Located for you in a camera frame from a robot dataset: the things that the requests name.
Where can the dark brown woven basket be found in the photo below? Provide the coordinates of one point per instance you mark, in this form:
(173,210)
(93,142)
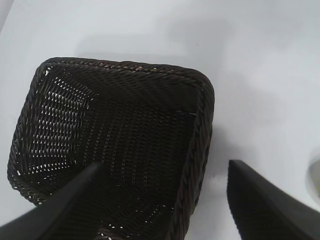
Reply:
(137,112)

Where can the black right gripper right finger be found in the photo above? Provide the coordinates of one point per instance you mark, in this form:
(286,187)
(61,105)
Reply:
(270,215)

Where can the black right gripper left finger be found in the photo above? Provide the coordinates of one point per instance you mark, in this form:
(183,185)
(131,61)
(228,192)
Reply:
(50,220)

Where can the pale yellow egg yolk pastry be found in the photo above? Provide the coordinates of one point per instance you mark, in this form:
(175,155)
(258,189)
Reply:
(315,180)

